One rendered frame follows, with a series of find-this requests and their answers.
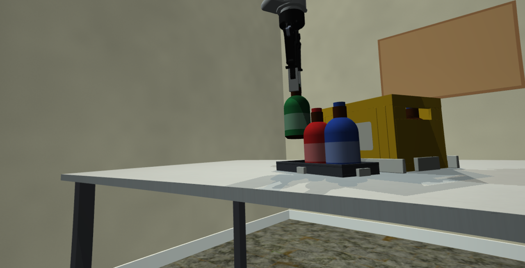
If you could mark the green bottle with pale green label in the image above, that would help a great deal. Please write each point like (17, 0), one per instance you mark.
(296, 115)

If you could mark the red bottle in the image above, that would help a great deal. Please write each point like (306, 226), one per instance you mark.
(314, 147)

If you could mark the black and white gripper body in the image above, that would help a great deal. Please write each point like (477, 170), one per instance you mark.
(292, 17)

